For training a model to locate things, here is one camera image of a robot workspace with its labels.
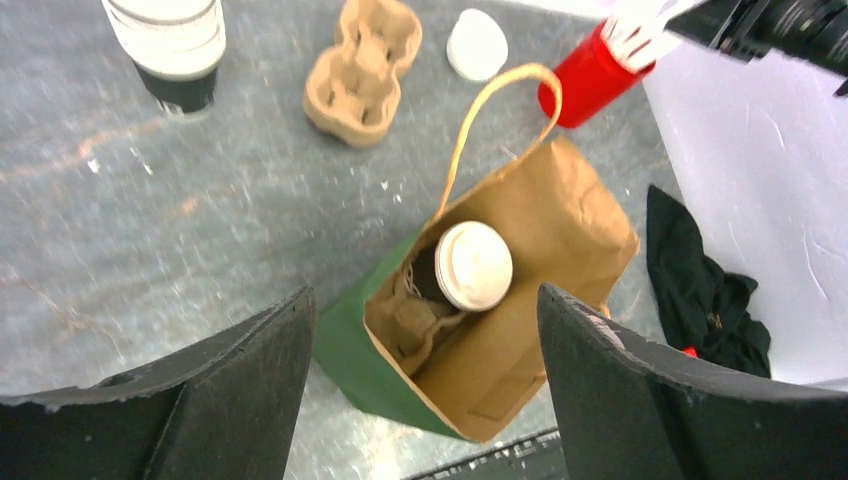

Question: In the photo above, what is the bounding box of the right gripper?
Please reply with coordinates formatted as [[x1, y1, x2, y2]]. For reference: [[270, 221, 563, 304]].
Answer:
[[665, 0, 847, 78]]

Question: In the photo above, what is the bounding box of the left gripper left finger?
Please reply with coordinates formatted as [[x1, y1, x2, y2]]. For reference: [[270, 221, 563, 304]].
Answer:
[[1, 287, 316, 479]]

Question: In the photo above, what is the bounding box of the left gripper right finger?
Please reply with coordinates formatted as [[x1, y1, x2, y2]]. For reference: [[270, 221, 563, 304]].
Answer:
[[537, 284, 847, 479]]

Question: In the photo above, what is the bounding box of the brown paper bag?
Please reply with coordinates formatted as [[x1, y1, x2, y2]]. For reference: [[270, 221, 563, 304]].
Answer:
[[311, 62, 642, 444]]

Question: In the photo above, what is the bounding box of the cardboard cup carrier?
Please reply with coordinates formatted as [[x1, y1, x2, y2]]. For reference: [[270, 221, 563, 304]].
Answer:
[[384, 263, 468, 376], [303, 1, 423, 147]]

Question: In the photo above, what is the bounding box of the white cup lid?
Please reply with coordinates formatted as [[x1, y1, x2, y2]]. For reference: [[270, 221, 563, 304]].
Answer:
[[434, 221, 513, 312]]

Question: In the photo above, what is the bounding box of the black paper coffee cup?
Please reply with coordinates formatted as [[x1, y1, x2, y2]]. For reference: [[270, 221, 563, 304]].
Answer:
[[411, 242, 449, 304]]

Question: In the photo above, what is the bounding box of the black cloth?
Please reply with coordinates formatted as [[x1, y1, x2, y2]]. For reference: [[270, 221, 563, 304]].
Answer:
[[646, 185, 772, 379]]

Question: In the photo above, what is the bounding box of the red straw holder cup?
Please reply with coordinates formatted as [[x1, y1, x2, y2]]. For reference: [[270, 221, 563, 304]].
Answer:
[[554, 21, 656, 129]]

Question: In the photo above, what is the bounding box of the stack of white lids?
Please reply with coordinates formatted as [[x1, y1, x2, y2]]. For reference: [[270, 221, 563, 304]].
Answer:
[[445, 8, 509, 82]]

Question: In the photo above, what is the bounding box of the stack of paper cups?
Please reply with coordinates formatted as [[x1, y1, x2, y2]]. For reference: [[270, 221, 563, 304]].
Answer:
[[102, 0, 227, 120]]

